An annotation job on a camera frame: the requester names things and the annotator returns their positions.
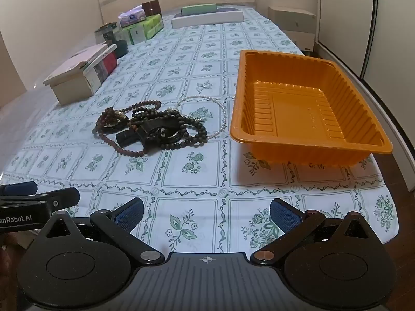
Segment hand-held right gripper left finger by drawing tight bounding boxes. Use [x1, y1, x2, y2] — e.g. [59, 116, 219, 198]
[34, 197, 166, 268]

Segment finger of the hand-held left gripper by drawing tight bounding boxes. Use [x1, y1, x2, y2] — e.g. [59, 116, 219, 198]
[0, 187, 80, 215]
[0, 181, 38, 197]

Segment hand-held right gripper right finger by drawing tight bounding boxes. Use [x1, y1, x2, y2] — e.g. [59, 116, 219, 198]
[250, 197, 381, 268]

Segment black strap bracelet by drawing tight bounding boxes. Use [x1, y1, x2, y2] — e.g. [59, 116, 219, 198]
[116, 130, 140, 146]

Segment brown bead necklace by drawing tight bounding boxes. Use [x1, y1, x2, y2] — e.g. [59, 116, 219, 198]
[92, 108, 146, 158]

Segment black bead necklace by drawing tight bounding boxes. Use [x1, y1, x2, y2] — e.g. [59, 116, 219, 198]
[130, 100, 209, 150]

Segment orange plastic tray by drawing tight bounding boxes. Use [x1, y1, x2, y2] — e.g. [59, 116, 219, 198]
[230, 49, 394, 166]

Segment white pearl necklace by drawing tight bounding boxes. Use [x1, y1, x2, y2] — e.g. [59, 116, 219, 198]
[177, 95, 227, 139]

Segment beige cardboard box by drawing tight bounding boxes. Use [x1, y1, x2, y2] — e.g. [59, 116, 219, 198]
[52, 66, 98, 106]

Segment grey patterned book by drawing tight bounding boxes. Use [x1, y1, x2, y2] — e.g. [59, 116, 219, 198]
[92, 61, 107, 89]

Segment red book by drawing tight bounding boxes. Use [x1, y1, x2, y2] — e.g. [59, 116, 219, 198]
[101, 52, 118, 76]

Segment floral checked tablecloth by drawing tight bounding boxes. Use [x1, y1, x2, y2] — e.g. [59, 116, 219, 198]
[0, 6, 399, 254]

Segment green tissue boxes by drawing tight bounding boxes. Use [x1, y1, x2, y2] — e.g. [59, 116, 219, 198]
[95, 22, 122, 45]

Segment white and green tissue box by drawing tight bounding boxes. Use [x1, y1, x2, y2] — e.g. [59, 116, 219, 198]
[126, 23, 147, 45]

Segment white nightstand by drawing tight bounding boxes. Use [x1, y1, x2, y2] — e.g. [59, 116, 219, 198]
[268, 6, 317, 53]

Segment green tissue pack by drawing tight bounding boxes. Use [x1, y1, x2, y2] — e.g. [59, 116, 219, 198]
[143, 13, 163, 39]

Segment purple tissue pack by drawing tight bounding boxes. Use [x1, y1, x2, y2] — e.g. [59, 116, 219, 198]
[118, 5, 147, 28]

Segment brown box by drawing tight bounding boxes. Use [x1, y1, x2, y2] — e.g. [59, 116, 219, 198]
[142, 0, 163, 17]

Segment white wardrobe doors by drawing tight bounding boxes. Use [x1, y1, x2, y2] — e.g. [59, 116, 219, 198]
[316, 0, 415, 83]

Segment long white box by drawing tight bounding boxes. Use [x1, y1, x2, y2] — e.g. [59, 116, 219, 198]
[171, 10, 244, 29]

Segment long green box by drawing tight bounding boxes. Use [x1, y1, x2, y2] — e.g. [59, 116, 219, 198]
[182, 3, 217, 15]

